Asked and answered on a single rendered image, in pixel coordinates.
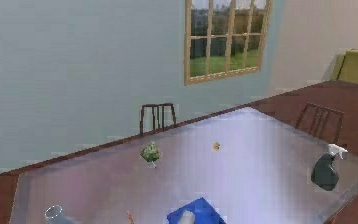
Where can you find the dark brown wooden chair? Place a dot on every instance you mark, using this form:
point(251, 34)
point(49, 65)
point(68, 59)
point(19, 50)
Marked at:
point(158, 116)
point(319, 121)

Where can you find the green broccoli head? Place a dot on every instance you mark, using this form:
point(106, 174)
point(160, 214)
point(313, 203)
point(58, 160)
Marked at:
point(150, 152)

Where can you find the small orange food piece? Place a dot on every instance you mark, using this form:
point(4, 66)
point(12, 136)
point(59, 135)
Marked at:
point(216, 146)

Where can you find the wooden framed window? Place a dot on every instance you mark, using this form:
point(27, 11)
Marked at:
point(225, 40)

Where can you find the glass top dining table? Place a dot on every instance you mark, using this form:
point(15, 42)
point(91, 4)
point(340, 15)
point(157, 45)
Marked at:
point(233, 180)

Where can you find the blue tissue box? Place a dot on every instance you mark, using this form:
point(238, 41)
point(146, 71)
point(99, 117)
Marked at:
point(197, 213)

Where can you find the dark spray bottle white nozzle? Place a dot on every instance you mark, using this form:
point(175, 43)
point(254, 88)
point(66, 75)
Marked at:
point(324, 173)

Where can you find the clear glass cup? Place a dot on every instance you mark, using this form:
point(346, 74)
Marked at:
point(55, 215)

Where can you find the olive green sofa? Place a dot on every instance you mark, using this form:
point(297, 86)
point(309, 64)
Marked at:
point(353, 66)

